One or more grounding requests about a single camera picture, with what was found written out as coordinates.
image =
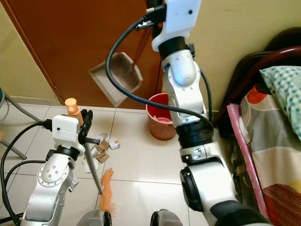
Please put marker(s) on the red plastic bucket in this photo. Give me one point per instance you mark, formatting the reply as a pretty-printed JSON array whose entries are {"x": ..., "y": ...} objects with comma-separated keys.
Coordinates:
[{"x": 159, "y": 120}]

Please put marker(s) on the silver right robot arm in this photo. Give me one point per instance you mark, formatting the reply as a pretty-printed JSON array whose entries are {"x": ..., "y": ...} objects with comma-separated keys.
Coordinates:
[{"x": 188, "y": 94}]

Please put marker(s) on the robot right leg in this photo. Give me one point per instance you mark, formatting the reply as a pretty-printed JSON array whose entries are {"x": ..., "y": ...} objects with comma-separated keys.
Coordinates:
[{"x": 167, "y": 219}]

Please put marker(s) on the small white orange paper box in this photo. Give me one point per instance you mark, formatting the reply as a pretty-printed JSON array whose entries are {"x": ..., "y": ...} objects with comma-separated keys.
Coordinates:
[{"x": 113, "y": 143}]

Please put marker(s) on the brown wooden door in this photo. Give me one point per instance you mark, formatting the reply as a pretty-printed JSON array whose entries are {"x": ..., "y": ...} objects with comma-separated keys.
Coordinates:
[{"x": 66, "y": 33}]

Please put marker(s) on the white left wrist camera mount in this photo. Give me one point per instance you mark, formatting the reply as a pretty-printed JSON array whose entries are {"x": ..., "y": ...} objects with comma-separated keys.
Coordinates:
[{"x": 65, "y": 132}]

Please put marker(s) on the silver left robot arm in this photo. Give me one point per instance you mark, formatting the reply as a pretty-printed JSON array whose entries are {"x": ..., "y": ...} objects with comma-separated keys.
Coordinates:
[{"x": 49, "y": 181}]

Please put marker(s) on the white paper scrap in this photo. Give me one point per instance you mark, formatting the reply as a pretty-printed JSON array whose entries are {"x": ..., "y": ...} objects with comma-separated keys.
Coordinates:
[{"x": 89, "y": 165}]

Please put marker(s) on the robot left leg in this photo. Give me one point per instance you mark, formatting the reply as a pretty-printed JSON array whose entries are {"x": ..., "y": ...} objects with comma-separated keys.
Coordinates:
[{"x": 94, "y": 219}]

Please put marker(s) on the orange bristle broom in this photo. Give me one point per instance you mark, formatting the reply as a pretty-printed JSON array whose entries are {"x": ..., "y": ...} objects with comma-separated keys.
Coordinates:
[{"x": 95, "y": 172}]

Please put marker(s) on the patterned bed cover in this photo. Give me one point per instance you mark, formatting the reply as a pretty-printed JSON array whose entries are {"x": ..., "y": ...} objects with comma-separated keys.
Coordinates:
[{"x": 273, "y": 160}]

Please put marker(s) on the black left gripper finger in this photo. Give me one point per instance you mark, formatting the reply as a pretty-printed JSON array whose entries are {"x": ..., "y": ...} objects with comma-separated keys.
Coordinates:
[{"x": 86, "y": 121}]

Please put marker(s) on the robot leg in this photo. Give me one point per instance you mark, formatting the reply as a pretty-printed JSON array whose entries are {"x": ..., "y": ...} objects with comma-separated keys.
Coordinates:
[
  {"x": 94, "y": 219},
  {"x": 167, "y": 219}
]

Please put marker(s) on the dark wooden headboard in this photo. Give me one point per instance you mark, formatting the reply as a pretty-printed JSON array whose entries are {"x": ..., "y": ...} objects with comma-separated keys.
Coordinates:
[{"x": 249, "y": 66}]

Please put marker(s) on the green chequered pillow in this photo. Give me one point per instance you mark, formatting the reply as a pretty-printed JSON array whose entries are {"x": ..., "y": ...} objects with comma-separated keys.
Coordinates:
[{"x": 287, "y": 89}]

